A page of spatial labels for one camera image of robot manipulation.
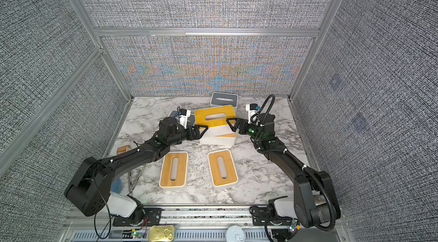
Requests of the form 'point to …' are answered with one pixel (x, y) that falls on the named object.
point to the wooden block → (123, 149)
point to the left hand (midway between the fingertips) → (205, 126)
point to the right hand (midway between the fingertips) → (232, 116)
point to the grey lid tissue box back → (224, 99)
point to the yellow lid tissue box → (215, 118)
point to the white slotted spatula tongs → (131, 186)
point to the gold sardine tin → (161, 233)
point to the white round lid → (235, 233)
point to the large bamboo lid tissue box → (229, 138)
